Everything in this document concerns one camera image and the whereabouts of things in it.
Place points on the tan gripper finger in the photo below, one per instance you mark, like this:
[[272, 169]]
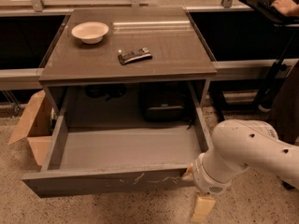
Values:
[[188, 175], [202, 206]]

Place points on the grey top drawer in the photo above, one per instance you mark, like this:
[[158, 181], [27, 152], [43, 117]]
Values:
[[102, 146]]

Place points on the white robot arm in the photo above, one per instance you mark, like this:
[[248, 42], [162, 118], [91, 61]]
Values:
[[238, 145]]

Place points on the grey drawer cabinet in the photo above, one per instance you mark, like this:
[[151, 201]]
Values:
[[178, 55]]

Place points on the person's hand on laptop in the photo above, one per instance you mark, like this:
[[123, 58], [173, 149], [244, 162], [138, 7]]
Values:
[[287, 8]]

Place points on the black carrying case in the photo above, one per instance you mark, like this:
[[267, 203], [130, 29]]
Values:
[[165, 101]]

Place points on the black caster wheel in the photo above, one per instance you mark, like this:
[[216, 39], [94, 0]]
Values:
[[287, 185]]

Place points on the brown cardboard box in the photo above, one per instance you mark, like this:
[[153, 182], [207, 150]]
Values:
[[34, 126]]

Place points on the white ceramic bowl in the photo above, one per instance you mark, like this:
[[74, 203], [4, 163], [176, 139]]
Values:
[[90, 32]]

